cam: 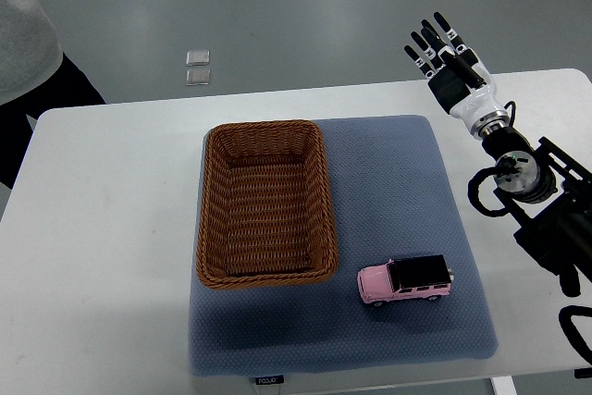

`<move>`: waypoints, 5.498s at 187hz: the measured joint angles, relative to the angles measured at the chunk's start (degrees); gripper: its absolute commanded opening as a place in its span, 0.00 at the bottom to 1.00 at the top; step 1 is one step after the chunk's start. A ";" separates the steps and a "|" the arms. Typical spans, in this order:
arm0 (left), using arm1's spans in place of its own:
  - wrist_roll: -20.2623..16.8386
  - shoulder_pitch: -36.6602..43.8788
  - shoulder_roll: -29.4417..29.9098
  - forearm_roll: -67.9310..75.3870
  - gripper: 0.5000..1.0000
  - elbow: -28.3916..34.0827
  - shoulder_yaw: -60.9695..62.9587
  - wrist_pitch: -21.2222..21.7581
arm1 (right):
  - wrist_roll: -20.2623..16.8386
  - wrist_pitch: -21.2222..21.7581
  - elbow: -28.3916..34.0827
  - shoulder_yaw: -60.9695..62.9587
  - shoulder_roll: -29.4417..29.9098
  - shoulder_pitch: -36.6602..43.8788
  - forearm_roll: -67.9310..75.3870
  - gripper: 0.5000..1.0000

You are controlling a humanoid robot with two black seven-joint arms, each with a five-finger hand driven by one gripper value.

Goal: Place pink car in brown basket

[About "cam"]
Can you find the brown wicker basket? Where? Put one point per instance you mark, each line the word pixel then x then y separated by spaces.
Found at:
pixel 266 215

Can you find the pink toy car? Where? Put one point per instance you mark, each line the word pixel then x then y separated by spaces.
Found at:
pixel 415 278

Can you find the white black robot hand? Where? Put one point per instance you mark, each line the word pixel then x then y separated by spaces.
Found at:
pixel 457 77

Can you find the blue grey mat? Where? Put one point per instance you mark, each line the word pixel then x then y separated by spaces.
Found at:
pixel 392 199

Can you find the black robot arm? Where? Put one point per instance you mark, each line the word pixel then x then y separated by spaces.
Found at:
pixel 544 189

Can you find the person in grey top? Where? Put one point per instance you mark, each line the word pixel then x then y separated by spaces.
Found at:
pixel 36 76

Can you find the upper metal floor plate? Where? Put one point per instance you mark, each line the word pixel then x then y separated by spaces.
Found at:
pixel 198 57

